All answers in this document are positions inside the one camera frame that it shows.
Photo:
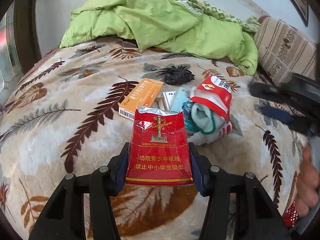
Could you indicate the leaf pattern bed blanket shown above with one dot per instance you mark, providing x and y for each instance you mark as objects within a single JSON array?
[{"x": 63, "y": 116}]

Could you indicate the red mesh trash basket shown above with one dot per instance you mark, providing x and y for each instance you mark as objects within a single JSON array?
[{"x": 290, "y": 216}]

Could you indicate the striped beige bolster cushion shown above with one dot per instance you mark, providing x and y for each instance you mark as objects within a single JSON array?
[{"x": 284, "y": 49}]

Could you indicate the white medicine box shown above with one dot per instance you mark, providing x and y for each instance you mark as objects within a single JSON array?
[{"x": 165, "y": 100}]

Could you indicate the orange medicine box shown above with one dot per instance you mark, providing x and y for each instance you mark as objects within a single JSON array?
[{"x": 144, "y": 94}]

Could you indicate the red white torn package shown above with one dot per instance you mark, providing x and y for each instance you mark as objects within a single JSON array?
[{"x": 215, "y": 94}]

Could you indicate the red cigarette pack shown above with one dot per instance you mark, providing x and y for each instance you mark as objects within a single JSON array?
[{"x": 158, "y": 151}]

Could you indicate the white green sock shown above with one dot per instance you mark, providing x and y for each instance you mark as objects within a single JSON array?
[{"x": 211, "y": 127}]

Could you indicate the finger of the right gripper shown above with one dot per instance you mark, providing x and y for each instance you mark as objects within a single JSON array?
[{"x": 277, "y": 114}]

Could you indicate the person right hand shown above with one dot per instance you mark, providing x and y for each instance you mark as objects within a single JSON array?
[{"x": 307, "y": 185}]

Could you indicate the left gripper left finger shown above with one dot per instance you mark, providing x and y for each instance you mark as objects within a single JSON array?
[{"x": 63, "y": 215}]

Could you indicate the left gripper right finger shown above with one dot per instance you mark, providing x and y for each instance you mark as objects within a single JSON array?
[{"x": 256, "y": 216}]

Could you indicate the green quilt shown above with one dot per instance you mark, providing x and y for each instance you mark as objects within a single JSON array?
[{"x": 178, "y": 26}]

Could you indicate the teal cartoon tissue pack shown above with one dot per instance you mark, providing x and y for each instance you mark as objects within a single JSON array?
[{"x": 182, "y": 103}]

